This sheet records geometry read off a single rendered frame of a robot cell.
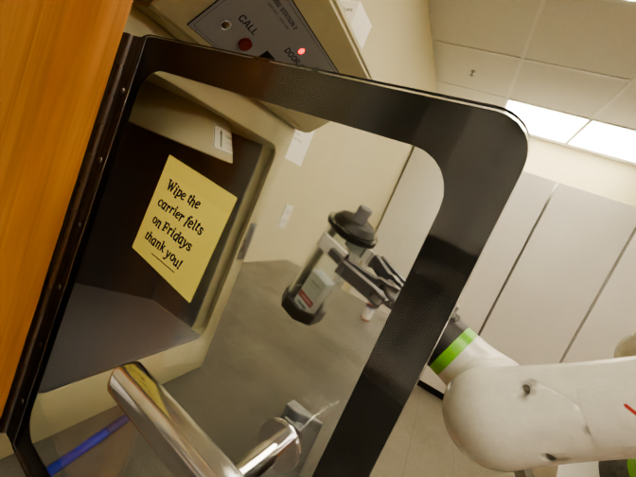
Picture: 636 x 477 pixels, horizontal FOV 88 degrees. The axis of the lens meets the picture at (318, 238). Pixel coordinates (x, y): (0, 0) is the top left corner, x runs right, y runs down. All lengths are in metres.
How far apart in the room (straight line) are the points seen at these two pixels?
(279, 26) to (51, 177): 0.24
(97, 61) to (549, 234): 3.31
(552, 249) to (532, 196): 0.47
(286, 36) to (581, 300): 3.27
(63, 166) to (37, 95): 0.04
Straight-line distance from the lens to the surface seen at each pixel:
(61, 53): 0.24
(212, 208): 0.22
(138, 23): 0.37
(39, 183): 0.25
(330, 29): 0.41
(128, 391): 0.20
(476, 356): 0.56
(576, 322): 3.47
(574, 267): 3.42
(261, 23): 0.37
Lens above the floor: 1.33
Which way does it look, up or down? 7 degrees down
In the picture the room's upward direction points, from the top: 23 degrees clockwise
